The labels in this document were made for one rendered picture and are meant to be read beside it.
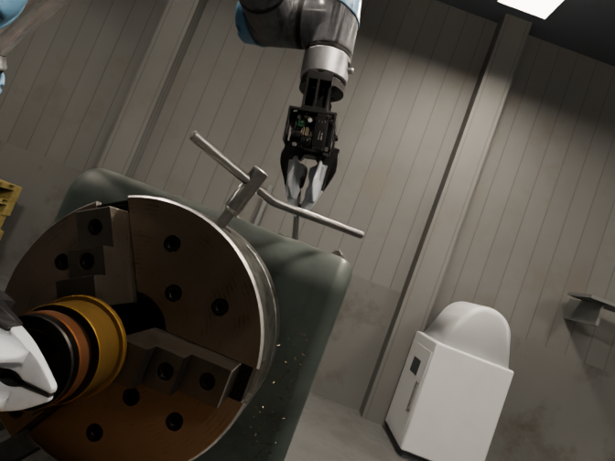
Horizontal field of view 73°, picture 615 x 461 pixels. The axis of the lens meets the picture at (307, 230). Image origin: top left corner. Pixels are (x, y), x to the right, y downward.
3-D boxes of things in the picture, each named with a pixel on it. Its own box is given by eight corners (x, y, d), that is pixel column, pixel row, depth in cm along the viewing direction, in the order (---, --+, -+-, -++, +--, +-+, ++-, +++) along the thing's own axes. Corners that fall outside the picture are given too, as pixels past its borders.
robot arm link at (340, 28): (316, 8, 71) (365, 12, 70) (304, 68, 70) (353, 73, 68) (308, -26, 63) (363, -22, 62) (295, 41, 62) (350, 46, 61)
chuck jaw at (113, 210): (115, 305, 50) (106, 209, 51) (155, 299, 50) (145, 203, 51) (52, 314, 39) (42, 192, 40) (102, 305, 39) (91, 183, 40)
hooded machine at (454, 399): (448, 452, 407) (496, 313, 418) (477, 487, 342) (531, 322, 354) (379, 425, 407) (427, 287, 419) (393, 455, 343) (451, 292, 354)
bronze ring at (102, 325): (73, 278, 42) (-2, 284, 32) (156, 313, 41) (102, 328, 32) (37, 365, 41) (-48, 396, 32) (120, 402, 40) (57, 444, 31)
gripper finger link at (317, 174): (294, 212, 60) (306, 151, 60) (298, 219, 65) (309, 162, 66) (315, 216, 59) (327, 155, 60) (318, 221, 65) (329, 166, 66)
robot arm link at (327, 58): (306, 67, 69) (354, 74, 69) (300, 92, 69) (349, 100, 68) (302, 42, 62) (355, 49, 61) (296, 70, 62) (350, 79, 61)
